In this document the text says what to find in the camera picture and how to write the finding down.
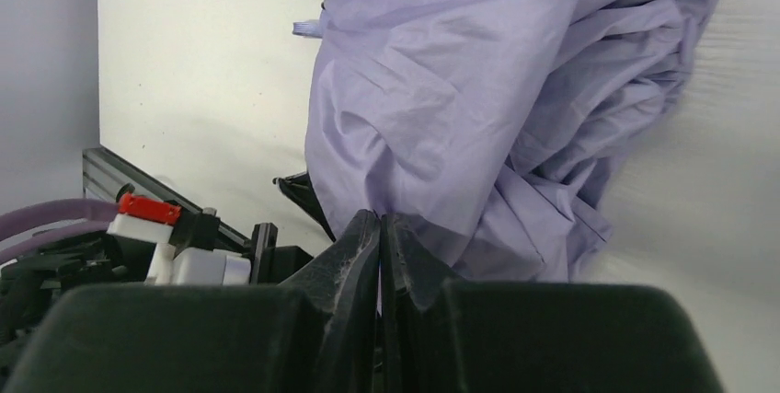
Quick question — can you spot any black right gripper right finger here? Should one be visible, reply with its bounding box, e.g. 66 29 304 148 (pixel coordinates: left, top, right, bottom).
380 214 723 392

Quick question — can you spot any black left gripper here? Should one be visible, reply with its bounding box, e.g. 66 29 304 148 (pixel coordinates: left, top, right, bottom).
247 223 314 284

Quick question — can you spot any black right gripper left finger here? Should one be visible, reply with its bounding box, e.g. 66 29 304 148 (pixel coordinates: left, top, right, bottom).
5 210 381 392

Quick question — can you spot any lavender folding umbrella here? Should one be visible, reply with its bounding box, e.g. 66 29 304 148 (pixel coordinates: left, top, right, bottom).
276 0 718 282

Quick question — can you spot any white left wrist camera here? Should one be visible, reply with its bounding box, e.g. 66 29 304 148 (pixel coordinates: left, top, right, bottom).
107 193 252 286

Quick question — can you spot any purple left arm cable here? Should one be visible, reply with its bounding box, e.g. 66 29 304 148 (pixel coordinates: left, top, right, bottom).
0 198 123 266

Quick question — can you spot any aluminium frame rail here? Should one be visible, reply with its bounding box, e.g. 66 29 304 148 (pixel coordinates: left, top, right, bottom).
82 147 248 254

